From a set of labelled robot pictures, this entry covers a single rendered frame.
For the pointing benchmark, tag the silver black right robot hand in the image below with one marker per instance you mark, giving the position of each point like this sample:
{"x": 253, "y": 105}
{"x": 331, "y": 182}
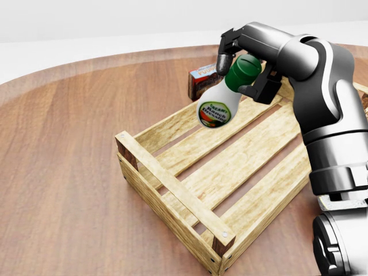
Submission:
{"x": 260, "y": 36}

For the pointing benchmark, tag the white green-capped salad dressing bottle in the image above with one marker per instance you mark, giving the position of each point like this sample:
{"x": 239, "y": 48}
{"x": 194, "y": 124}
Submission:
{"x": 220, "y": 99}

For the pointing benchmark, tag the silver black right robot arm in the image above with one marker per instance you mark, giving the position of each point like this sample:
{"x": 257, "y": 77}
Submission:
{"x": 325, "y": 115}

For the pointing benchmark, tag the wooden slat tray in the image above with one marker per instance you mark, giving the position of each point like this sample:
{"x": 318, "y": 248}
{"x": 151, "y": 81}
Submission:
{"x": 207, "y": 169}

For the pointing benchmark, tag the printed pudding box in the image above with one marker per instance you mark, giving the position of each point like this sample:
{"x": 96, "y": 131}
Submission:
{"x": 201, "y": 82}

